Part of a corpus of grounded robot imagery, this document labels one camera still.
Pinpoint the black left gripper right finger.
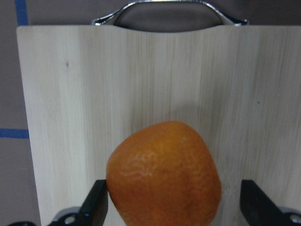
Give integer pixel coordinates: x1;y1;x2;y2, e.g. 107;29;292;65
240;179;301;226

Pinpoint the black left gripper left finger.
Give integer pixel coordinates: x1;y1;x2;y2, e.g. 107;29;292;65
7;179;109;226

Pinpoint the orange fruit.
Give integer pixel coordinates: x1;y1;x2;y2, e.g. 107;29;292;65
106;121;222;226

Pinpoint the bamboo cutting board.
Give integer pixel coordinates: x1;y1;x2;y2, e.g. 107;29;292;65
16;25;301;226

